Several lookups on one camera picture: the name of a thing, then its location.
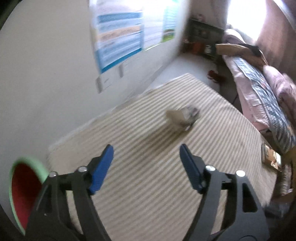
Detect beige silver wrapper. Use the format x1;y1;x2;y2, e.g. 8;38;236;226
166;105;200;131

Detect striped woven table mat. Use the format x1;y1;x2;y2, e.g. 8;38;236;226
48;74;276;240

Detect red bin with green rim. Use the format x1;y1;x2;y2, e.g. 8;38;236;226
9;157;49;234

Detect bed with plaid sheet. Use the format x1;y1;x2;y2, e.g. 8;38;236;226
221;29;295;154

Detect red slippers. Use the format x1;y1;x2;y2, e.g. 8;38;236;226
207;70;225;84

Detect pink quilt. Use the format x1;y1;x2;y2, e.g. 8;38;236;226
263;65;295;119

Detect brown plush toy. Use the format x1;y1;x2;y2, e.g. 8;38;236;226
215;43;267;65

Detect dark wooden shelf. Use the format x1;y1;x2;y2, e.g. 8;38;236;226
186;17;225;59

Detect pink window curtain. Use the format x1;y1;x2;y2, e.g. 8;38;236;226
248;1;295;80

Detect white wall socket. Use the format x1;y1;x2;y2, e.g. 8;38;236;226
96;75;112;93

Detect blue pinyin wall poster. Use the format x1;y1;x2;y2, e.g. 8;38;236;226
89;1;144;73

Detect white chart wall poster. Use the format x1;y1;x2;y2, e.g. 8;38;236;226
142;0;165;50

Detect green chart wall poster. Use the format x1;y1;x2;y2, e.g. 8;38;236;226
162;6;178;43

